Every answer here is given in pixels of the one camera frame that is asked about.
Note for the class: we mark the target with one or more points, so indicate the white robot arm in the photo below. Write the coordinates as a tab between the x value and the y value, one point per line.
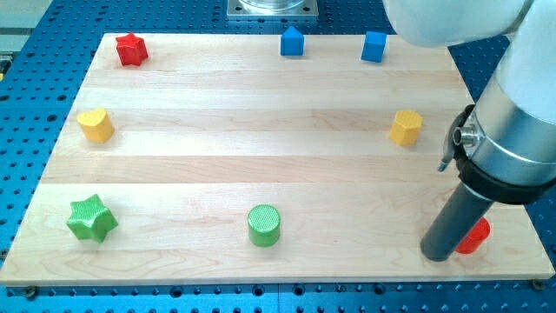
504	145

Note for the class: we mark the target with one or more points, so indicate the green cylinder block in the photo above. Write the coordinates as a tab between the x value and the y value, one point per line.
264	225

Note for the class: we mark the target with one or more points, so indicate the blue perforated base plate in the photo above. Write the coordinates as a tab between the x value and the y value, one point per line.
59	43

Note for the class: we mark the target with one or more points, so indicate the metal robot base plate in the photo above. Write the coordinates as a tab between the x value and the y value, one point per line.
272	8

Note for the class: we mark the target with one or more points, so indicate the yellow heart block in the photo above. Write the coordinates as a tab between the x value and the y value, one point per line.
96	125

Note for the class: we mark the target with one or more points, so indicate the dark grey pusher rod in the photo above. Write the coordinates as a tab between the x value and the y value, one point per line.
463	209

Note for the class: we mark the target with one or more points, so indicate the red star block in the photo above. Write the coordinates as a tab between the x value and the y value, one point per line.
131	49

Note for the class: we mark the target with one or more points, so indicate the yellow hexagon block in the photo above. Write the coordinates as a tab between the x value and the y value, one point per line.
406	127

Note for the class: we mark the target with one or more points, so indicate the blue cube block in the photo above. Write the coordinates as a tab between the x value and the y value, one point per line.
373	46

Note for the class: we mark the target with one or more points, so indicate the wooden board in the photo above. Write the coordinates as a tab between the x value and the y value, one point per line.
209	126

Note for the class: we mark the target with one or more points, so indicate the blue house-shaped block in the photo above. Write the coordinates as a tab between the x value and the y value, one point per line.
292	42

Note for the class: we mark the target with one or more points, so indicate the red cylinder block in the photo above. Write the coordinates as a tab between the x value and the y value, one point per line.
475	238

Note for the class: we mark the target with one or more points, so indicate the green star block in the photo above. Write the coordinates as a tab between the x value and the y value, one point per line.
90	219

